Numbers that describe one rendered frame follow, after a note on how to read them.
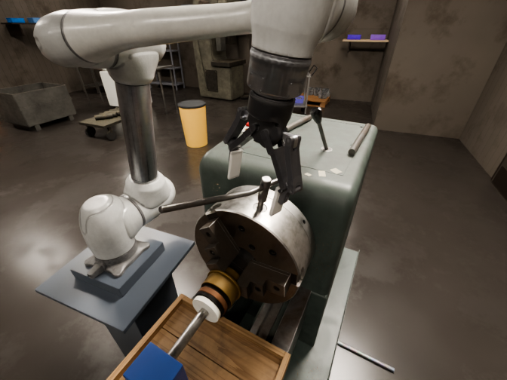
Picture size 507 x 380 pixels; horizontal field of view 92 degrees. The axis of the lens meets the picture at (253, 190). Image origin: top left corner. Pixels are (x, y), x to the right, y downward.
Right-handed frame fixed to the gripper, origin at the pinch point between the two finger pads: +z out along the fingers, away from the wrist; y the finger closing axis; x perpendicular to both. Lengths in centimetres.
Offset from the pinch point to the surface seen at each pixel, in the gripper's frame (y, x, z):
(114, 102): -576, 125, 205
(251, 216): 1.1, -0.1, 6.7
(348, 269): 15, 68, 71
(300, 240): 10.5, 8.3, 11.6
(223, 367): 14.6, -14.0, 41.0
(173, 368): 13.2, -25.6, 18.9
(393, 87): -131, 442, 53
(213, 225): -4.8, -6.1, 11.9
